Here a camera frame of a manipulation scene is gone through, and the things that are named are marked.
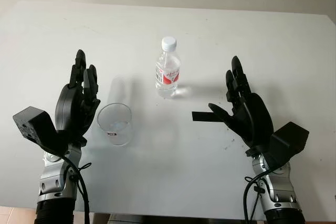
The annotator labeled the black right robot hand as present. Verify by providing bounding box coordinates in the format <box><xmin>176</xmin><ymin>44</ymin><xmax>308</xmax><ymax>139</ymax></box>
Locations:
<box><xmin>208</xmin><ymin>55</ymin><xmax>275</xmax><ymax>156</ymax></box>

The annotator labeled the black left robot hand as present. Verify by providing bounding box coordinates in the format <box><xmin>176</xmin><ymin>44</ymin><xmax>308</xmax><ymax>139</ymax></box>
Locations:
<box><xmin>54</xmin><ymin>49</ymin><xmax>102</xmax><ymax>146</ymax></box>

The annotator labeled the clear water bottle white cap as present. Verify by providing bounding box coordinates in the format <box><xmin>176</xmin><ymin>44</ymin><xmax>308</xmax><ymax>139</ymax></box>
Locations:
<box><xmin>154</xmin><ymin>36</ymin><xmax>182</xmax><ymax>99</ymax></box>

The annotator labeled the clear plastic cup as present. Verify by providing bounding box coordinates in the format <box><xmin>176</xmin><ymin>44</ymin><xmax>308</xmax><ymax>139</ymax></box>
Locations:
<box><xmin>97</xmin><ymin>102</ymin><xmax>133</xmax><ymax>147</ymax></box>

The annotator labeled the black tape mark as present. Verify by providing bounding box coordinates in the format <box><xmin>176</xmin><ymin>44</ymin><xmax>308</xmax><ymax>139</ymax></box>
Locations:
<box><xmin>191</xmin><ymin>111</ymin><xmax>219</xmax><ymax>124</ymax></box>

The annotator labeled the dark robot torso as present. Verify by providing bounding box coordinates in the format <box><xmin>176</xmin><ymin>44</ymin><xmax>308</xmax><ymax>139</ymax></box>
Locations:
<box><xmin>91</xmin><ymin>213</ymin><xmax>266</xmax><ymax>224</ymax></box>

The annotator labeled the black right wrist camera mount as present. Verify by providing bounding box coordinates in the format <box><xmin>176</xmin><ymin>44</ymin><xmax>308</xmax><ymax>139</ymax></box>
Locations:
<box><xmin>264</xmin><ymin>121</ymin><xmax>310</xmax><ymax>170</ymax></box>

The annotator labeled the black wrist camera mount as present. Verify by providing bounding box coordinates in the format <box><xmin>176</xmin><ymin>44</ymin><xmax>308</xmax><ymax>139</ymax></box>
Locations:
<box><xmin>12</xmin><ymin>106</ymin><xmax>69</xmax><ymax>154</ymax></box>
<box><xmin>264</xmin><ymin>121</ymin><xmax>310</xmax><ymax>170</ymax></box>

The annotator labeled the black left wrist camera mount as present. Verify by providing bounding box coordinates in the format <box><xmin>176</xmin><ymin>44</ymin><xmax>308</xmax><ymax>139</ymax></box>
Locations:
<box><xmin>12</xmin><ymin>106</ymin><xmax>69</xmax><ymax>154</ymax></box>

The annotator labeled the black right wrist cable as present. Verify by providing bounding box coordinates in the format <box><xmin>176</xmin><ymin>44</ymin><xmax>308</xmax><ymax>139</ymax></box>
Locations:
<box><xmin>243</xmin><ymin>165</ymin><xmax>283</xmax><ymax>224</ymax></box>

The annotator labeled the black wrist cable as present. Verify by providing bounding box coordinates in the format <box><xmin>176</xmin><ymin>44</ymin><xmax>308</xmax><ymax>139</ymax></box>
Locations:
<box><xmin>243</xmin><ymin>165</ymin><xmax>283</xmax><ymax>224</ymax></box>
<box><xmin>43</xmin><ymin>148</ymin><xmax>92</xmax><ymax>224</ymax></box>

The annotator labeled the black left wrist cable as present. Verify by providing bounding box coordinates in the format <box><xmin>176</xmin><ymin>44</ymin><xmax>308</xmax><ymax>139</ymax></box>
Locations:
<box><xmin>43</xmin><ymin>148</ymin><xmax>92</xmax><ymax>224</ymax></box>

